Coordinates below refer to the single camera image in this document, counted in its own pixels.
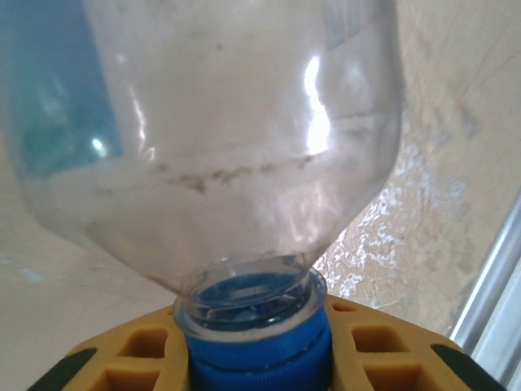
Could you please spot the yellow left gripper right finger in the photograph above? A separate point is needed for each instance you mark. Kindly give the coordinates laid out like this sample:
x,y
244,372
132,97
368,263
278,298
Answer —
x,y
342,366

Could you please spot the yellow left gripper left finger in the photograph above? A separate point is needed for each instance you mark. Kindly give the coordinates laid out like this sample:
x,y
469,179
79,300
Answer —
x,y
175,366

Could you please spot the clear bottle blue cap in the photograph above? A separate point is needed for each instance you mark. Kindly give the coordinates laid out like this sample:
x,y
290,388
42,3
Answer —
x,y
228,122

